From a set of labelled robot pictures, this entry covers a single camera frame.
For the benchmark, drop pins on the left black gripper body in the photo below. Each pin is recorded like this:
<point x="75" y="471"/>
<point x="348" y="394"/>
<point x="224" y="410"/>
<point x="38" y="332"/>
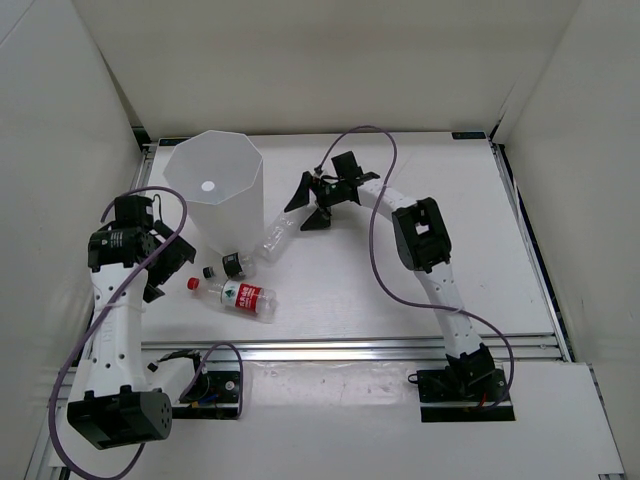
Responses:
<point x="343" y="186"/>

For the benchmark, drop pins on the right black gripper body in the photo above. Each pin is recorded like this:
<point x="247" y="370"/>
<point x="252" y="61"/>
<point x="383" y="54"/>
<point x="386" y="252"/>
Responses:
<point x="132" y="237"/>

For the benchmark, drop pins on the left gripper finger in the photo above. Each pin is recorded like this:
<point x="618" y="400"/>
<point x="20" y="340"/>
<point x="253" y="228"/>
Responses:
<point x="152" y="292"/>
<point x="170" y="261"/>

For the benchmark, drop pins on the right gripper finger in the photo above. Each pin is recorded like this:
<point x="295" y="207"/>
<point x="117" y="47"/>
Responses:
<point x="301" y="197"/>
<point x="320" y="219"/>

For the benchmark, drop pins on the clear bottle without label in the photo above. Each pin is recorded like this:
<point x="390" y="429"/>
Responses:
<point x="276" y="238"/>

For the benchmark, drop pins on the clear bottle red label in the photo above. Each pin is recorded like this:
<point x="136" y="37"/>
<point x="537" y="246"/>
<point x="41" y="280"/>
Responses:
<point x="235" y="295"/>

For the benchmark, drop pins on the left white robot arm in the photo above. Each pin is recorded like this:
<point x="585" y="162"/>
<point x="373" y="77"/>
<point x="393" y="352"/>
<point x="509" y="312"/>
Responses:
<point x="124" y="401"/>

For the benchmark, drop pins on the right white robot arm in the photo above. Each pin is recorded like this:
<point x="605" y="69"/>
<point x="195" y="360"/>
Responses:
<point x="424" y="248"/>

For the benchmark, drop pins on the white octagonal plastic bin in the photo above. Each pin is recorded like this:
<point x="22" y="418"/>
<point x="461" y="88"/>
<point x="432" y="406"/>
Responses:
<point x="220" y="175"/>

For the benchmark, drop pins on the small bottle black label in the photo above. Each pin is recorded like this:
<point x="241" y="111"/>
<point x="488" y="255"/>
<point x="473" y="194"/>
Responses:
<point x="238" y="265"/>

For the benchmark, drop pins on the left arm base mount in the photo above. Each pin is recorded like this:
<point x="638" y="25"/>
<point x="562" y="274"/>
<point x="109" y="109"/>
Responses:
<point x="214" y="394"/>

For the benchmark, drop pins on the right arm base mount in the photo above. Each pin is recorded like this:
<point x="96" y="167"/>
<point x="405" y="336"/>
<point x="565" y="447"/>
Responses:
<point x="442" y="402"/>

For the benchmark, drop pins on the aluminium frame rail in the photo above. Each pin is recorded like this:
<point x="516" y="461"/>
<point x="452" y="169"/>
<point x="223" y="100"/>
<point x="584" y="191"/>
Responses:
<point x="429" y="349"/>

